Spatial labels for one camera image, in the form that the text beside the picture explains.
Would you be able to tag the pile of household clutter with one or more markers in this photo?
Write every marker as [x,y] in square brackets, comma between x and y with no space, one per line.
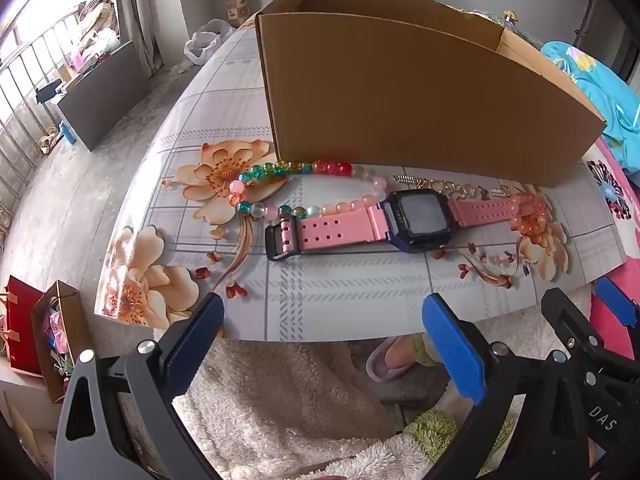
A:
[97,15]

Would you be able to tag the pink floral blanket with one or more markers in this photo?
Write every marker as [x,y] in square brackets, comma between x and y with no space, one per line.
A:
[625,240]

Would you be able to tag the black smartwatch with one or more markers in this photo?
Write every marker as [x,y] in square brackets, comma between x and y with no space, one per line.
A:
[340,232]

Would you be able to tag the grey curtain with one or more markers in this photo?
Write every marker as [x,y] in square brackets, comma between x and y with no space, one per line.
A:
[137,10]

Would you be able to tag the turquoise quilt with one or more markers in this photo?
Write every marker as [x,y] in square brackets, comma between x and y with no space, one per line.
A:
[600,90]

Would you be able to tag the small figurine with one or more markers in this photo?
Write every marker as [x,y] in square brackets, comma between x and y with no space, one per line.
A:
[510,16]

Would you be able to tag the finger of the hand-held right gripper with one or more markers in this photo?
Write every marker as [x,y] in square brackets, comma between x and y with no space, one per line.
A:
[567,320]
[617,300]

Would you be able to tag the black device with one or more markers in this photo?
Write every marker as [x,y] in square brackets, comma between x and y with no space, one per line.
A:
[50,94]

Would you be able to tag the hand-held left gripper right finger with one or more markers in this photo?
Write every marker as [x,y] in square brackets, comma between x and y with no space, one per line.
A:
[452,345]

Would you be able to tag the grey cabinet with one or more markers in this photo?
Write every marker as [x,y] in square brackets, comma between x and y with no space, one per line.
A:
[105,95]

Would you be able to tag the blue plastic container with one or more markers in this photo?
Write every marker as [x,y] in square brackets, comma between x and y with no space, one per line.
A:
[67,132]

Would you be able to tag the brown cardboard box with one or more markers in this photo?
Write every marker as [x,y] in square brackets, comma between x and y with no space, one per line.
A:
[400,100]

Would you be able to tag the white plastic bag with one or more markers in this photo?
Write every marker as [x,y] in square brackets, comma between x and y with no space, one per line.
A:
[202,42]

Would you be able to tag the purple slipper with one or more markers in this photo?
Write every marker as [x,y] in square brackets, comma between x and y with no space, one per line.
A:
[385,367]

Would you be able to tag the red paper bag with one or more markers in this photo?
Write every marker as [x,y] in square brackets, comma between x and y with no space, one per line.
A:
[22,330]

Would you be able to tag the dark wooden door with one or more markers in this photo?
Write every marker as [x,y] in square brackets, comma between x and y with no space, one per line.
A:
[610,25]

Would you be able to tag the metal window railing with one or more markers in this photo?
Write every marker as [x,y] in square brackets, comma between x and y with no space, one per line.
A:
[15,125]

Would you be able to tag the brown paper bag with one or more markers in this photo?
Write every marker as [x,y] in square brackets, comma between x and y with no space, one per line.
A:
[75,310]

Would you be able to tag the pair of beige sandals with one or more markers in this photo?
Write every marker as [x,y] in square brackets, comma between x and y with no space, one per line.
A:
[48,142]

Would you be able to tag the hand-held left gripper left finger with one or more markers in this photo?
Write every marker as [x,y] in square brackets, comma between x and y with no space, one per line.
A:
[192,345]

